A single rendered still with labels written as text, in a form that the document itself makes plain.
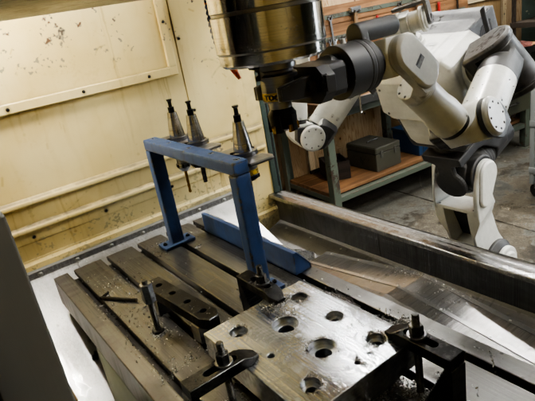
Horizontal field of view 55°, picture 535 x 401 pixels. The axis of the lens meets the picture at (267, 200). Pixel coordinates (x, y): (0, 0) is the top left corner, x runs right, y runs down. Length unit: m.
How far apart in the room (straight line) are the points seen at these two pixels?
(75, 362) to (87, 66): 0.86
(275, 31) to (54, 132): 1.10
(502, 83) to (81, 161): 1.21
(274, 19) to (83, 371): 1.11
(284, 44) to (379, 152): 3.15
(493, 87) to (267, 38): 0.61
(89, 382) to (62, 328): 0.20
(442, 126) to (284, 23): 0.43
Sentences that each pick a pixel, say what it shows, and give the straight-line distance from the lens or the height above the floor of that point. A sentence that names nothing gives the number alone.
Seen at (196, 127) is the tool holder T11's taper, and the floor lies 1.26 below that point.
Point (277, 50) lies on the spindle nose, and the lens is 0.69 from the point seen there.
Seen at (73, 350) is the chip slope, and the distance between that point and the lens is 1.56.
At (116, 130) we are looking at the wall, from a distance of 1.73.
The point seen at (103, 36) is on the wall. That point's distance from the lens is 1.72.
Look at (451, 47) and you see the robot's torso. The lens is 1.38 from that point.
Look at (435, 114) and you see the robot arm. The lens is 0.99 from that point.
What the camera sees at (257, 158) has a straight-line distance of 1.10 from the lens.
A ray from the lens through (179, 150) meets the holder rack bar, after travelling 1.27.
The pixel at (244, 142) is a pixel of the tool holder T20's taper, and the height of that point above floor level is 1.25.
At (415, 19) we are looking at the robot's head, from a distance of 1.37.
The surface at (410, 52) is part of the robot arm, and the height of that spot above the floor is 1.41.
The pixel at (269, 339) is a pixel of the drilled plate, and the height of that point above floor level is 0.99.
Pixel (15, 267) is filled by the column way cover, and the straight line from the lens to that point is 0.41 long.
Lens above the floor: 1.52
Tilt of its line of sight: 21 degrees down
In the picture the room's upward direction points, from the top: 10 degrees counter-clockwise
